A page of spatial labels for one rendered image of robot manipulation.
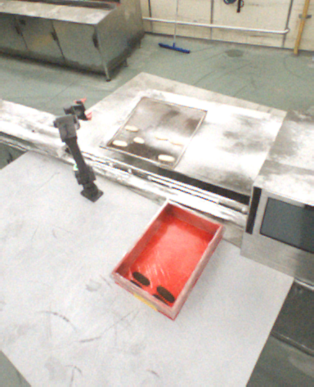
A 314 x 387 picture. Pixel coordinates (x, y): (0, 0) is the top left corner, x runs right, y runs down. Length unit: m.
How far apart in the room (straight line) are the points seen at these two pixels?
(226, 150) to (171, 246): 0.67
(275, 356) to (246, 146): 1.26
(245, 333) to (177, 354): 0.28
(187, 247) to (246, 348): 0.47
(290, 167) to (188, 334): 0.76
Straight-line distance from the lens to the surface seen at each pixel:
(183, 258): 1.51
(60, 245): 1.69
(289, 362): 2.28
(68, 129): 1.48
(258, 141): 1.90
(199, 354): 1.37
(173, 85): 2.69
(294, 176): 1.22
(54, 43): 5.01
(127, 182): 1.79
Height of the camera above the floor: 2.14
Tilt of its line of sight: 45 degrees down
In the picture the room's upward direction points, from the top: 8 degrees counter-clockwise
